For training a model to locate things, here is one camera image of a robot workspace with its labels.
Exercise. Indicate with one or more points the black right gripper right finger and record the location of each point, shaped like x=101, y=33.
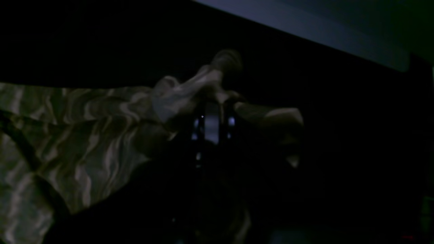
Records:
x=309, y=185

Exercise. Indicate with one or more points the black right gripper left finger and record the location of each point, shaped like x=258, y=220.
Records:
x=154, y=207

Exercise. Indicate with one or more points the camouflage t-shirt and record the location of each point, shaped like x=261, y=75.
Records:
x=66, y=149

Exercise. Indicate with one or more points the black table cloth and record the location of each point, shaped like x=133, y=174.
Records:
x=336, y=67

